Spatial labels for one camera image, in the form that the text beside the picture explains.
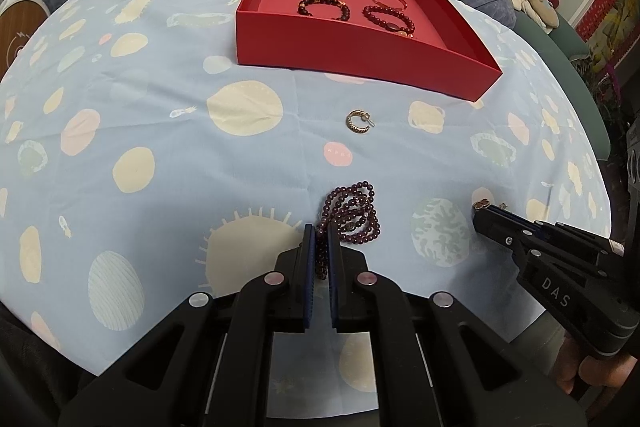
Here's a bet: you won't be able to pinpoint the dark bead bracelet gold accents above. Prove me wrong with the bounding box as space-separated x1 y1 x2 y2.
298 0 352 22

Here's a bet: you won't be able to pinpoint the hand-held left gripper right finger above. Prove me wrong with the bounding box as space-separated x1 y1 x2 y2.
325 223 588 427

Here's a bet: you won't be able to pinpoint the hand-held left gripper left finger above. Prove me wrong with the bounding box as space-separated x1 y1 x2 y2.
59 223 318 427

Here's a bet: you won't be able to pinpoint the light blue printed sheet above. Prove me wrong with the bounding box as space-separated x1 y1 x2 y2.
0 0 613 418

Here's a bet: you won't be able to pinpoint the dark red bead bracelet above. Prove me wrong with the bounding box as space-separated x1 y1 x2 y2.
362 5 417 38

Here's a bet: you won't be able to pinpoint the purple bead bracelet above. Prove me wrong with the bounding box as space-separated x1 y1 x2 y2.
314 181 382 280

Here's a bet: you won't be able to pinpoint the person's right hand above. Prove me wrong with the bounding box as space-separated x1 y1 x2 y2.
555 336 640 396

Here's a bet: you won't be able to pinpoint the small hoop earring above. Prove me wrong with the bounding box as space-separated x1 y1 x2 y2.
346 109 377 134

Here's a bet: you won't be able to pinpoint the red cardboard box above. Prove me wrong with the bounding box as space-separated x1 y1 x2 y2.
235 0 502 102

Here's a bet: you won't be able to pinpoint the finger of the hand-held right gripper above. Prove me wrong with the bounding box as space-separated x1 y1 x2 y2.
489 203 622 266
472 206 547 259

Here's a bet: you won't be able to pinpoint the flowering plant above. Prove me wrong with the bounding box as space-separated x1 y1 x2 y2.
582 52 631 128

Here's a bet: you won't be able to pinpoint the white device with wooden disc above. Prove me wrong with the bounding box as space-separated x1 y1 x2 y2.
0 0 51 78

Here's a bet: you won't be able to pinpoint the teal bed frame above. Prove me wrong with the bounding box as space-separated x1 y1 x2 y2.
487 0 612 160

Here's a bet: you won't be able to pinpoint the beige plush toy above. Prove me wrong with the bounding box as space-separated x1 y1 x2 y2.
511 0 560 35

